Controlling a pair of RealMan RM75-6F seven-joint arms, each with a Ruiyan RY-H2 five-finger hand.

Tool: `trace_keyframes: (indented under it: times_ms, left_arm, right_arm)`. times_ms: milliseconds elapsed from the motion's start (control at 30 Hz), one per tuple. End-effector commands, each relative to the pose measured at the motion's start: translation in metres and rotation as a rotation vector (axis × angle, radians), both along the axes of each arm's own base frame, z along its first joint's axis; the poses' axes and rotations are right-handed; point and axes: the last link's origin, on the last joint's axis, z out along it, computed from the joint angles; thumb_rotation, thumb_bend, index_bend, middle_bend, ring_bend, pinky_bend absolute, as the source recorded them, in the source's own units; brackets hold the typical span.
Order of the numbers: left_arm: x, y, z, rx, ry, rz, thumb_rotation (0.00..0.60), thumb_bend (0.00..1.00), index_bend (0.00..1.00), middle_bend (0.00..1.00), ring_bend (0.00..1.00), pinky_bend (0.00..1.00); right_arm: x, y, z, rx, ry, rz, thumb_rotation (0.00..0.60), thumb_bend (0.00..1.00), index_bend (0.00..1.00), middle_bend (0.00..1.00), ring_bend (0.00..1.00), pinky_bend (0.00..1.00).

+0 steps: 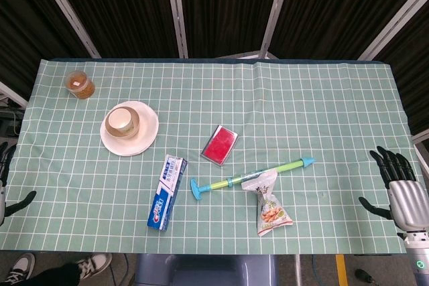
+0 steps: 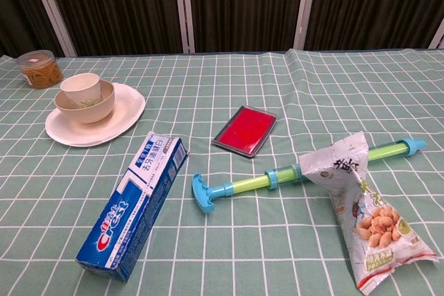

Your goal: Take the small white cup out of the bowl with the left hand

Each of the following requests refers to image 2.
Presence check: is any beige bowl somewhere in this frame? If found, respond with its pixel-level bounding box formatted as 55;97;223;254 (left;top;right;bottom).
53;80;116;125

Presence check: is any green and blue sealing stick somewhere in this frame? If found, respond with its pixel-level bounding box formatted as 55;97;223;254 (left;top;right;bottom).
191;138;427;214

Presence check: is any blue Crest toothpaste box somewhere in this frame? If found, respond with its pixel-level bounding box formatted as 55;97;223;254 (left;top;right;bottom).
75;131;190;284

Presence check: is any green checked tablecloth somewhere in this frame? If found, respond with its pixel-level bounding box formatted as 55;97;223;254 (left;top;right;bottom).
0;48;444;296

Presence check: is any white folding screen frame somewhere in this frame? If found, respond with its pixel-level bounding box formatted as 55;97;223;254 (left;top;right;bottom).
26;0;78;58
292;0;319;51
173;0;196;54
428;18;444;50

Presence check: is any white paper plate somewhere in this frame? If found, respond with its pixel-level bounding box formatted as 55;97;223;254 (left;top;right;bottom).
44;82;146;147

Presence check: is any red ink pad case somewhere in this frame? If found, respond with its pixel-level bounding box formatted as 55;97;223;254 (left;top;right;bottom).
212;105;278;159

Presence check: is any peanut snack bag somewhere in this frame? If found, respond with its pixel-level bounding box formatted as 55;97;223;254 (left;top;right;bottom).
298;131;444;292

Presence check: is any white paper cup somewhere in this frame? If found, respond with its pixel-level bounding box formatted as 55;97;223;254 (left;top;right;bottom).
60;72;103;110

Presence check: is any clear jar of rubber bands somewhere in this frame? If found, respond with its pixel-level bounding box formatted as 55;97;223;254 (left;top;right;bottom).
15;50;65;89

